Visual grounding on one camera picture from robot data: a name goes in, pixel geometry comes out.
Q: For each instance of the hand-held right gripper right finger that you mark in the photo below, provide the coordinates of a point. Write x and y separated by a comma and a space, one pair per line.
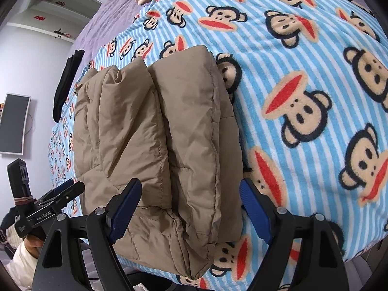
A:
254, 212

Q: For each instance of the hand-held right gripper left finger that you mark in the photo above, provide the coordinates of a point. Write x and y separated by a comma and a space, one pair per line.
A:
125, 212

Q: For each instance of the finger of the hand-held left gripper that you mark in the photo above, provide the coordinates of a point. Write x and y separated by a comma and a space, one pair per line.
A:
57, 190
68, 195

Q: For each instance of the beige puffer jacket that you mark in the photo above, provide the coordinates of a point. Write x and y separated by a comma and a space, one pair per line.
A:
136, 142

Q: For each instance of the person's left forearm white sleeve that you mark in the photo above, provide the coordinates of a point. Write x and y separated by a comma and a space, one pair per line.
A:
21, 266

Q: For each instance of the person's left hand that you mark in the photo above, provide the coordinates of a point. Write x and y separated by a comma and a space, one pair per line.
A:
33, 245

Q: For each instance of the white framed monitor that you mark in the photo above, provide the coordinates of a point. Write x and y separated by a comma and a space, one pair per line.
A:
13, 124

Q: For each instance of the black cloth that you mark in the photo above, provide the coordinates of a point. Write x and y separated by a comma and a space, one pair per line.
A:
66, 81

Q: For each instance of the blue striped monkey print blanket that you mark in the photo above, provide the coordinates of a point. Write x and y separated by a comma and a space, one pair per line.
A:
303, 51

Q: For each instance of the purple quilted bedspread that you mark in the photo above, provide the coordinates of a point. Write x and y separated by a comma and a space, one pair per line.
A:
115, 12

